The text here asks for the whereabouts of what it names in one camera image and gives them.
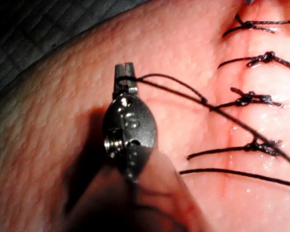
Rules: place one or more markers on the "left arm needle driver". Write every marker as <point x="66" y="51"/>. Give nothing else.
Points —
<point x="135" y="120"/>

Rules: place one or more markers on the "left arm needle driver jaw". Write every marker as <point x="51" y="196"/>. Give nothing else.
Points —
<point x="119" y="72"/>
<point x="130" y="71"/>

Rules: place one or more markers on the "black thread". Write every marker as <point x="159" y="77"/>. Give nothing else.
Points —
<point x="232" y="119"/>

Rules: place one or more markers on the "dark left arm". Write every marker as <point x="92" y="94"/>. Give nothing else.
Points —
<point x="130" y="212"/>

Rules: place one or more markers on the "tissue pad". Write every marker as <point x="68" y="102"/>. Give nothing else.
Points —
<point x="58" y="116"/>

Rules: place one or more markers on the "dark grid mat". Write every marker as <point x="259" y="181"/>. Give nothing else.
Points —
<point x="26" y="29"/>

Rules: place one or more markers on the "black stitching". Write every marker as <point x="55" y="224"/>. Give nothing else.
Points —
<point x="265" y="58"/>

